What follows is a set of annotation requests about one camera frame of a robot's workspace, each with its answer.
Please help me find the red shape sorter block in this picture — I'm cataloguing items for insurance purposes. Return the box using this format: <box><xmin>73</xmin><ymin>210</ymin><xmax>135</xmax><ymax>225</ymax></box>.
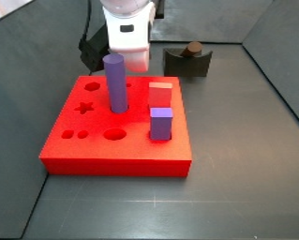
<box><xmin>40</xmin><ymin>76</ymin><xmax>191</xmax><ymax>177</ymax></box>

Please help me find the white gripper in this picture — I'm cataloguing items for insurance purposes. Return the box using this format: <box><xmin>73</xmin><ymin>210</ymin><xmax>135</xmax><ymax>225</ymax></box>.
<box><xmin>103</xmin><ymin>3</ymin><xmax>155</xmax><ymax>72</ymax></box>

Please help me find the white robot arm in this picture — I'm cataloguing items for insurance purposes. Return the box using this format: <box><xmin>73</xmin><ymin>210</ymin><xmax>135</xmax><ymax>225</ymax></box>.
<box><xmin>100</xmin><ymin>0</ymin><xmax>155</xmax><ymax>72</ymax></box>

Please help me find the purple square peg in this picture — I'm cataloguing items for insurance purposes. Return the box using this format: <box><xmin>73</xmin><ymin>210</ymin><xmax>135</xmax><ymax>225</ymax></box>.
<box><xmin>150</xmin><ymin>108</ymin><xmax>172</xmax><ymax>141</ymax></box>

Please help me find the purple cylinder peg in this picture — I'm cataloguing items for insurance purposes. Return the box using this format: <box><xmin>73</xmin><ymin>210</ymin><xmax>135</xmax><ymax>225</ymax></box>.
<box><xmin>103</xmin><ymin>53</ymin><xmax>128</xmax><ymax>113</ymax></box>

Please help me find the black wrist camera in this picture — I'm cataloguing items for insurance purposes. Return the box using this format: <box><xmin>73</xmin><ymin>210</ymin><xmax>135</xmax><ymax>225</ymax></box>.
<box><xmin>79</xmin><ymin>25</ymin><xmax>109</xmax><ymax>72</ymax></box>

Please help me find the brown oval peg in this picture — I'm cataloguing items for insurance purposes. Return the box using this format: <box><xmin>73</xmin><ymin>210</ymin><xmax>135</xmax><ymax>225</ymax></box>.
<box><xmin>180</xmin><ymin>41</ymin><xmax>203</xmax><ymax>57</ymax></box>

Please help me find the black curved fixture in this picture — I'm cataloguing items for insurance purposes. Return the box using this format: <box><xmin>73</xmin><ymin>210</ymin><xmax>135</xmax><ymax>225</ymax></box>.
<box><xmin>163</xmin><ymin>48</ymin><xmax>212</xmax><ymax>77</ymax></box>

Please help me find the black camera cable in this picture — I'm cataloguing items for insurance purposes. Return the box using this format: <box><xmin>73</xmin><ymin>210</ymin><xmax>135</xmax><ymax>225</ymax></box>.
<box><xmin>83</xmin><ymin>0</ymin><xmax>92</xmax><ymax>41</ymax></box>

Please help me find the red rectangular peg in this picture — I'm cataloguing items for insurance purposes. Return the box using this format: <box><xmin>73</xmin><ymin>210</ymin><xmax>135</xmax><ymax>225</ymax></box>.
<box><xmin>148</xmin><ymin>82</ymin><xmax>172</xmax><ymax>108</ymax></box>

